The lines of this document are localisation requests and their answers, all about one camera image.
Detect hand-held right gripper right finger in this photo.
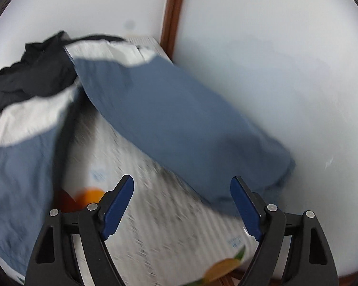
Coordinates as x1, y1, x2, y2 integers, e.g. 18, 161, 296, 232
230, 176, 339, 286

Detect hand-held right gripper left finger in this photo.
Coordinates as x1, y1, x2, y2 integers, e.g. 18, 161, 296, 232
25, 175, 135, 286

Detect blue white black jacket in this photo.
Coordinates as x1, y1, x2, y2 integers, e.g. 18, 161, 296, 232
0, 31, 296, 277

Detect white fruit print bed sheet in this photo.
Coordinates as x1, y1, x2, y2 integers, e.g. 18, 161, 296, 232
15, 36, 258, 286

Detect brown wooden trim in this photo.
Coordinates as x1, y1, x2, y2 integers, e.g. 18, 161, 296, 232
219, 270, 246, 286

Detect brown wooden frame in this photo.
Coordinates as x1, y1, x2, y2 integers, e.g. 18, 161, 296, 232
160, 0, 189, 64

